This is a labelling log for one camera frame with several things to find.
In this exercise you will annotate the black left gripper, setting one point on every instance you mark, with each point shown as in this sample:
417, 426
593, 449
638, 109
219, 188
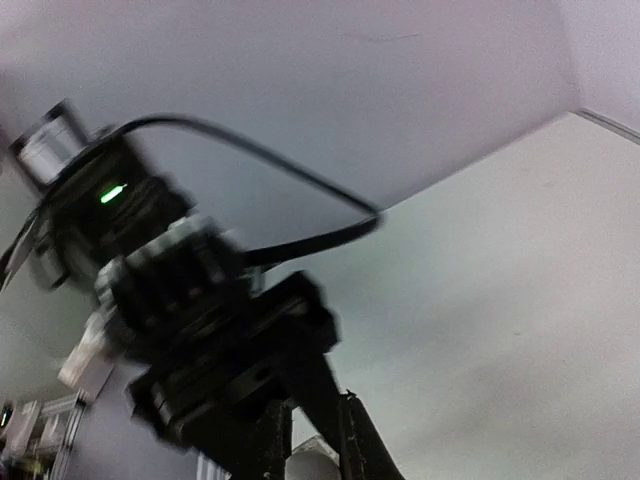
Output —
174, 294

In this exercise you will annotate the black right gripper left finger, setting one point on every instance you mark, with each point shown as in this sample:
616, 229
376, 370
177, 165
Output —
273, 441

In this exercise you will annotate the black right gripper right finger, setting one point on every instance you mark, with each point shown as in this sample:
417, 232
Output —
363, 454

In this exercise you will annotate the aluminium front rail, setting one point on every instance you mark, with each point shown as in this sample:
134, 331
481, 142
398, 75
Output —
40, 427

